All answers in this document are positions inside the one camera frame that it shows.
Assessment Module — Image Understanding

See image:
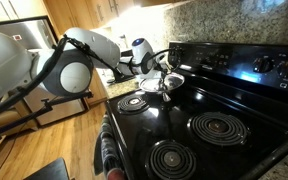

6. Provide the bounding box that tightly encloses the black chair seat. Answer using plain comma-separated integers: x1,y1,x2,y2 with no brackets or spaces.
23,157,71,180

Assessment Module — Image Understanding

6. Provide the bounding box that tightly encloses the black camera stand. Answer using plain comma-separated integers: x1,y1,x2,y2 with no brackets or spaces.
0,89,94,158

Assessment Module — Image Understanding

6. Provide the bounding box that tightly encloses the beige sofa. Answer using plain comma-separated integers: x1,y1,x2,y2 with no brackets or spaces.
0,99,39,132

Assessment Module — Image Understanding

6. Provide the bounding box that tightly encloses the glass lid with steel handle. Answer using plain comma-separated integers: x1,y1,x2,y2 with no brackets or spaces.
138,71,186,95

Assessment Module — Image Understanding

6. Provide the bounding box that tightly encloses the wood cabinet above refrigerator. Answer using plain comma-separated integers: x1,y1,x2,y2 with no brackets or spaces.
0,0,49,24

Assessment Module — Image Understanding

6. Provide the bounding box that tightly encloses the wooden upper cabinet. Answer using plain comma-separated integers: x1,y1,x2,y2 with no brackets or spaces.
43,0,136,30

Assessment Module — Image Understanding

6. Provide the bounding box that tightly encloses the wooden base cabinet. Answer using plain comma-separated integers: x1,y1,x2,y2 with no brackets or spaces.
85,68,109,108

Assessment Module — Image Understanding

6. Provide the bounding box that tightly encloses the stove digital control display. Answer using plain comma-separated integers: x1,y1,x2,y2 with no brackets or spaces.
193,45,234,70

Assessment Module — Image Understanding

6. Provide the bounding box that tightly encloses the large black coil burner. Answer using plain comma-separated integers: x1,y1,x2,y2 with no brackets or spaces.
187,111,251,148

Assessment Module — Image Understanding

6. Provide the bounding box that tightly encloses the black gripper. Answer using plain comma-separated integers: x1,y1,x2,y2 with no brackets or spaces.
155,61,171,90

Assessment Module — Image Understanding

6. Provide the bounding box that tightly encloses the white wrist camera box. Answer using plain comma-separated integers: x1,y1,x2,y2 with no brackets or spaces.
151,52,168,64

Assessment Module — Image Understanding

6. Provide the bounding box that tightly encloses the black electric stove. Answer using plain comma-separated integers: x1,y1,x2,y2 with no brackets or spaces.
103,40,288,180

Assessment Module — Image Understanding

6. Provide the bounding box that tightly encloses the striped grey dish towel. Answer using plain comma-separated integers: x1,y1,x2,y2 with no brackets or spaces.
93,113,127,180

